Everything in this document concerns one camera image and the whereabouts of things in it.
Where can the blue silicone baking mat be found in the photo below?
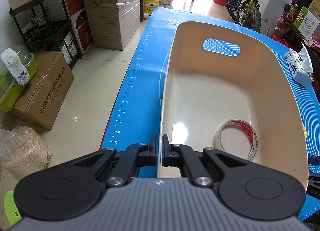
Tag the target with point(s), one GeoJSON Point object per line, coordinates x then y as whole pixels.
{"type": "Point", "coordinates": [138, 108]}

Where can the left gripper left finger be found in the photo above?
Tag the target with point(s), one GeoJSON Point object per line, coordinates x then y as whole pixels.
{"type": "Point", "coordinates": [114, 168]}

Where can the white tissue pack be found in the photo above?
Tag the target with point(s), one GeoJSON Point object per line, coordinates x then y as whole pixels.
{"type": "Point", "coordinates": [300, 66]}

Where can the white tape roll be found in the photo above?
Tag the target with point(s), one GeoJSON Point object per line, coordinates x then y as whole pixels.
{"type": "Point", "coordinates": [237, 137]}

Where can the white rolled cloth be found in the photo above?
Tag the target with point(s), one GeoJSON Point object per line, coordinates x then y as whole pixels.
{"type": "Point", "coordinates": [14, 65]}

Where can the black metal shelf rack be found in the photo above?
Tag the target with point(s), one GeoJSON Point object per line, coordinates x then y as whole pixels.
{"type": "Point", "coordinates": [45, 25]}

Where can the stacked large cardboard boxes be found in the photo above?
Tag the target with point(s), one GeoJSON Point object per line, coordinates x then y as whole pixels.
{"type": "Point", "coordinates": [112, 22]}

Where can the beige plastic storage bin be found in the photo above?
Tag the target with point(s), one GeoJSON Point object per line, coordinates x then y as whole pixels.
{"type": "Point", "coordinates": [215, 74]}

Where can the green clear lid container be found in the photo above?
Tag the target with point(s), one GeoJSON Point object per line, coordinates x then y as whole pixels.
{"type": "Point", "coordinates": [10, 89]}

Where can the floor cardboard box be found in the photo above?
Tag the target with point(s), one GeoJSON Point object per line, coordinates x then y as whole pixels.
{"type": "Point", "coordinates": [42, 98]}

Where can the green black bicycle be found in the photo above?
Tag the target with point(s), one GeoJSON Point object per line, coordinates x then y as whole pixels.
{"type": "Point", "coordinates": [245, 13]}

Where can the green white product box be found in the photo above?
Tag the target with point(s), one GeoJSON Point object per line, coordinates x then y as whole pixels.
{"type": "Point", "coordinates": [306, 23]}

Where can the yellow oil jug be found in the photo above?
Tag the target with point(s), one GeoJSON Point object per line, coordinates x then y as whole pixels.
{"type": "Point", "coordinates": [150, 5]}

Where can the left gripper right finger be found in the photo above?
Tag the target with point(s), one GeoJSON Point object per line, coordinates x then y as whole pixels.
{"type": "Point", "coordinates": [204, 168]}

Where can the bag of grain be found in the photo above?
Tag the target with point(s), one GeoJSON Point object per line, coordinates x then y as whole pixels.
{"type": "Point", "coordinates": [23, 151]}

